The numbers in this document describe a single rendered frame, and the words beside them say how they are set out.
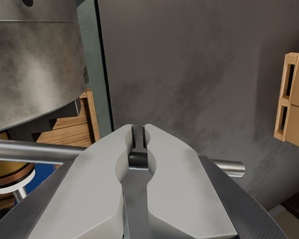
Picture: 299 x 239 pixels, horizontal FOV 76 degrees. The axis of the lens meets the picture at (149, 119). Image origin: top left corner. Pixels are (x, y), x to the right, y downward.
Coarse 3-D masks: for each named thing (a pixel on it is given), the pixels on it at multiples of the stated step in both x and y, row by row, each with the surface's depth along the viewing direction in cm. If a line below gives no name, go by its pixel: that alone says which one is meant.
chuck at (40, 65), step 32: (0, 32) 16; (32, 32) 18; (64, 32) 22; (0, 64) 16; (32, 64) 18; (64, 64) 22; (0, 96) 17; (32, 96) 19; (64, 96) 22; (0, 128) 17
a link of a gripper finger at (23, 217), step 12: (60, 168) 9; (48, 180) 8; (60, 180) 8; (36, 192) 7; (48, 192) 7; (24, 204) 7; (36, 204) 7; (12, 216) 7; (24, 216) 6; (36, 216) 6; (0, 228) 6; (12, 228) 6; (24, 228) 6
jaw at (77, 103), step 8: (72, 104) 29; (80, 104) 32; (56, 112) 29; (64, 112) 29; (72, 112) 29; (32, 120) 29; (40, 120) 29; (48, 120) 29; (56, 120) 33; (16, 128) 29; (24, 128) 29; (32, 128) 29; (40, 128) 30; (48, 128) 30; (16, 136) 29; (24, 136) 30; (32, 136) 30
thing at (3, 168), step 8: (0, 136) 29; (8, 136) 30; (0, 168) 29; (8, 168) 30; (16, 168) 30; (24, 168) 32; (32, 168) 34; (0, 176) 30; (8, 176) 30; (16, 176) 31; (24, 176) 32; (0, 184) 30; (8, 184) 31
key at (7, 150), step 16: (0, 144) 10; (16, 144) 11; (32, 144) 11; (48, 144) 11; (0, 160) 11; (16, 160) 11; (32, 160) 11; (48, 160) 11; (64, 160) 11; (128, 160) 12; (144, 160) 13; (224, 160) 15; (240, 176) 15
